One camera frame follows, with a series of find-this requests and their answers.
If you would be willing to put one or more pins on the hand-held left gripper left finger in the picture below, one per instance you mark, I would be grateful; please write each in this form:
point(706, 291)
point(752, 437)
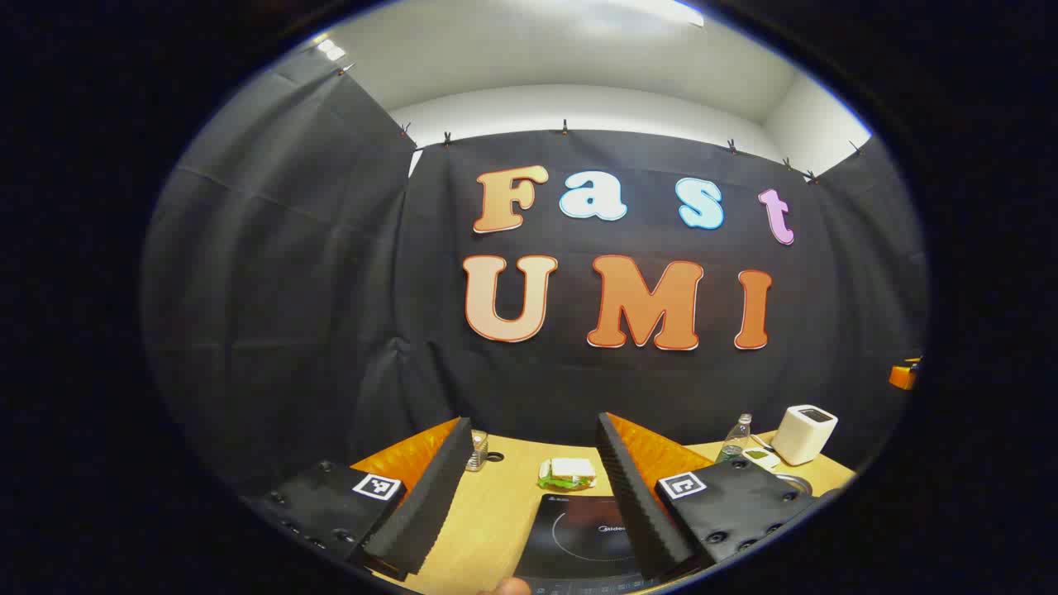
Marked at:
point(430, 504)

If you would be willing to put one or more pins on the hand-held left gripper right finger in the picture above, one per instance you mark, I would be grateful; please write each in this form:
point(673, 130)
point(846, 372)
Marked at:
point(640, 512)

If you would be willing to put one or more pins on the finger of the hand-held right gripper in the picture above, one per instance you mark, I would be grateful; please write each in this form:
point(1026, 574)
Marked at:
point(903, 376)

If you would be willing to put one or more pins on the black induction cooktop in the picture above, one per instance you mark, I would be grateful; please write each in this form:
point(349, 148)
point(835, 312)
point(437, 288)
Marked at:
point(579, 537)

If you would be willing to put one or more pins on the small glass shaker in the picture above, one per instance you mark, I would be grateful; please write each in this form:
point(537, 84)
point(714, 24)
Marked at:
point(478, 454)

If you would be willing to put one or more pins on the sandwich with lettuce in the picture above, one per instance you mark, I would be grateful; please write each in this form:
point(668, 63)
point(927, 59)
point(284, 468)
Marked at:
point(570, 471)

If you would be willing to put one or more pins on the clear plastic water bottle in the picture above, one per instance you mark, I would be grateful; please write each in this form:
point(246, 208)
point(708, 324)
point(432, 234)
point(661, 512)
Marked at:
point(734, 446)

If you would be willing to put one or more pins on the white toaster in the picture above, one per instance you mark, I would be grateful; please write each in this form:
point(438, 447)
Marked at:
point(802, 438)

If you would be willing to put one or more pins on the white divided bean tray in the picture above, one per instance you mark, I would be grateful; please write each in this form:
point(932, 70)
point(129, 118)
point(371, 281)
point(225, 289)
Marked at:
point(756, 455)

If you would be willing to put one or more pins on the black backdrop cloth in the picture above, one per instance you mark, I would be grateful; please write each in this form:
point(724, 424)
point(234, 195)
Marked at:
point(331, 289)

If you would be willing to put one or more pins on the row of black cloth clips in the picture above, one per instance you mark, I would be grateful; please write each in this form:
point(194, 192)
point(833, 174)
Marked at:
point(564, 126)

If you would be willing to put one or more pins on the large ceiling light panel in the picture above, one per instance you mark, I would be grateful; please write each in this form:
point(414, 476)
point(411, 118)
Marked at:
point(661, 10)

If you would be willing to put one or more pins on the small ceiling light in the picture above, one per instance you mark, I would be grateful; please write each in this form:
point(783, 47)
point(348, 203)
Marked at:
point(331, 49)

